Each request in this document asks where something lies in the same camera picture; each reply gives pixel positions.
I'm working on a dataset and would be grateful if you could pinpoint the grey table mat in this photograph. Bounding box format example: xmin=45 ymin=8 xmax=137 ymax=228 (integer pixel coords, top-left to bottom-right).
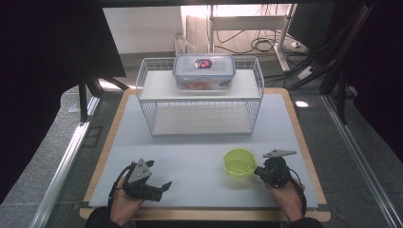
xmin=88 ymin=93 xmax=318 ymax=209

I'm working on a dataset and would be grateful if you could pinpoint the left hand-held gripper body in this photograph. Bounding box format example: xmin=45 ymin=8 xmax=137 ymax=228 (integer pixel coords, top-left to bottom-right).
xmin=123 ymin=158 xmax=164 ymax=202

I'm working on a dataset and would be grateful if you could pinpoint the aluminium floor rail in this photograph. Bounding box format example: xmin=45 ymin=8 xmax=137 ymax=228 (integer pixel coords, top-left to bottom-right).
xmin=29 ymin=95 xmax=102 ymax=228
xmin=320 ymin=94 xmax=403 ymax=228

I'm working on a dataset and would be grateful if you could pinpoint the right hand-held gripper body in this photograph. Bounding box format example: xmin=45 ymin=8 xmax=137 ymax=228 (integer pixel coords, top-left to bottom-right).
xmin=260 ymin=148 xmax=298 ymax=188

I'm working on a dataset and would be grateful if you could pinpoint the person's left hand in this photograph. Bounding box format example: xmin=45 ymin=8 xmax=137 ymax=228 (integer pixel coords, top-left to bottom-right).
xmin=109 ymin=184 xmax=144 ymax=226

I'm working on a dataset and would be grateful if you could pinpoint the wooden table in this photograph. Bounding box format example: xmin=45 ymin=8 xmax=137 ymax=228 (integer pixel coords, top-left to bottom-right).
xmin=79 ymin=87 xmax=332 ymax=222

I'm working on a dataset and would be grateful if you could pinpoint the clear plastic container blue-sealed lid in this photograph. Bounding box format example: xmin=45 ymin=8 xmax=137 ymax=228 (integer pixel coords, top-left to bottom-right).
xmin=172 ymin=53 xmax=237 ymax=91

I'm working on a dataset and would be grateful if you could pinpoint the dark curtain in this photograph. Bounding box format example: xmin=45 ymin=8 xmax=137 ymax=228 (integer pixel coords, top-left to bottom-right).
xmin=343 ymin=0 xmax=403 ymax=162
xmin=0 ymin=0 xmax=127 ymax=203

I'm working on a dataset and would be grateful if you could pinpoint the white power strip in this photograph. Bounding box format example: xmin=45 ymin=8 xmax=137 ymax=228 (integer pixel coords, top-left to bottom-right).
xmin=297 ymin=66 xmax=316 ymax=81

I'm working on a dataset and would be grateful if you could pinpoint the white wire rack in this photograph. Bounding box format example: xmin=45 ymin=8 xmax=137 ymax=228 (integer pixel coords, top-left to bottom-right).
xmin=135 ymin=56 xmax=266 ymax=137

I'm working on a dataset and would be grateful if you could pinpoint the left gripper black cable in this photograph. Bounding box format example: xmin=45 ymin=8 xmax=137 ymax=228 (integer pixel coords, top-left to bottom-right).
xmin=107 ymin=162 xmax=136 ymax=212

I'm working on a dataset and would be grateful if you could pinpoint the black floor cable bundle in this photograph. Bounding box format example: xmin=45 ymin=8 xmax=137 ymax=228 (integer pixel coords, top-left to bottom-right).
xmin=215 ymin=29 xmax=321 ymax=89

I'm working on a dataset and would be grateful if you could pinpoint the black metal stand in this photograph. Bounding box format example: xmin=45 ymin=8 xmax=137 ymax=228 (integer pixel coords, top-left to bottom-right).
xmin=317 ymin=3 xmax=379 ymax=126
xmin=77 ymin=70 xmax=131 ymax=124

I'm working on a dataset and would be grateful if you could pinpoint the green round lidded container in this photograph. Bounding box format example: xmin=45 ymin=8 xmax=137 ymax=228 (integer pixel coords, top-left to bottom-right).
xmin=222 ymin=147 xmax=259 ymax=178

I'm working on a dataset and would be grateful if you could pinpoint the person's right hand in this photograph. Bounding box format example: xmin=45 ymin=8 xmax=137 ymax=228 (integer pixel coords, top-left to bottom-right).
xmin=265 ymin=177 xmax=306 ymax=223

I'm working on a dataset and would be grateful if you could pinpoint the white desk frame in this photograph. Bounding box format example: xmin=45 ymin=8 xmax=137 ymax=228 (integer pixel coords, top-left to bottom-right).
xmin=207 ymin=4 xmax=297 ymax=72

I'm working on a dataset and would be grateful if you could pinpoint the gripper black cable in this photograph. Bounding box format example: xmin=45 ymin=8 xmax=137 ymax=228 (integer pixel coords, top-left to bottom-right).
xmin=286 ymin=166 xmax=308 ymax=217
xmin=107 ymin=162 xmax=136 ymax=212

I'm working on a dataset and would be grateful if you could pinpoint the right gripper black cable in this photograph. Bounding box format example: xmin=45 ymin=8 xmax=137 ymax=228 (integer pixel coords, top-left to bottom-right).
xmin=286 ymin=166 xmax=308 ymax=217

